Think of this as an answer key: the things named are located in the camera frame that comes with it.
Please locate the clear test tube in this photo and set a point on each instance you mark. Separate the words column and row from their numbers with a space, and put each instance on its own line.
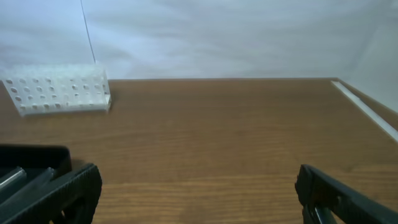
column 37, row 183
column 12, row 180

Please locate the black tray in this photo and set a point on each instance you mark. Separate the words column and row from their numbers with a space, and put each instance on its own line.
column 34, row 155

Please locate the white test tube rack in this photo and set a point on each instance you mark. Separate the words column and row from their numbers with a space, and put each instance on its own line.
column 56, row 90

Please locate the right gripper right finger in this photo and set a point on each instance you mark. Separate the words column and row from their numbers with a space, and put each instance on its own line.
column 342, row 202

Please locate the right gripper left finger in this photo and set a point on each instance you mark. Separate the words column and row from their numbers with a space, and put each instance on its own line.
column 46, row 205

